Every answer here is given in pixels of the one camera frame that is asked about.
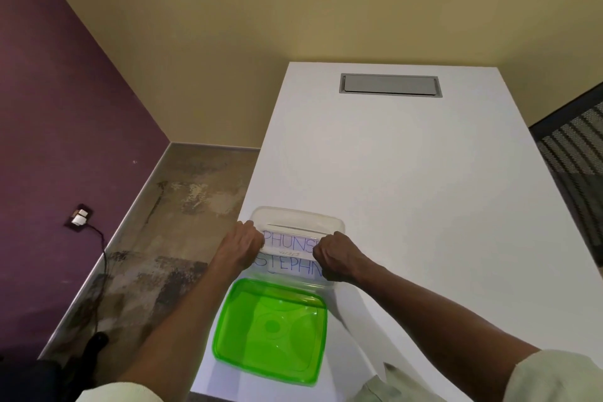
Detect person's left hand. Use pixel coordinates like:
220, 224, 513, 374
212, 220, 266, 275

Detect person's right hand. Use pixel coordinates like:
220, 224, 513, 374
312, 231, 378, 284

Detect clear plastic container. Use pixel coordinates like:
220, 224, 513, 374
237, 206, 346, 287

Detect green plastic lid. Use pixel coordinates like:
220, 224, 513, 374
212, 278, 329, 388

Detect person's right forearm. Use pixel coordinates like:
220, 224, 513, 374
353, 263, 543, 402

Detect person's left forearm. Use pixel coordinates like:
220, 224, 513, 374
117, 260, 246, 391

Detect black chair base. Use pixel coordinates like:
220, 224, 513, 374
0, 330, 112, 402

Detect pale green shirt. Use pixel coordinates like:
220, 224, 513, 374
75, 349, 603, 402

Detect black mesh office chair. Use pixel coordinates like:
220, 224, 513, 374
528, 82, 603, 268

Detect black power cable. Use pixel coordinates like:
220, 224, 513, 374
87, 222, 112, 332

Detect wall socket with white plug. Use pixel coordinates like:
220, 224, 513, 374
64, 204, 94, 231

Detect grey table cable hatch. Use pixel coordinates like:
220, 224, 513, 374
339, 73, 443, 98

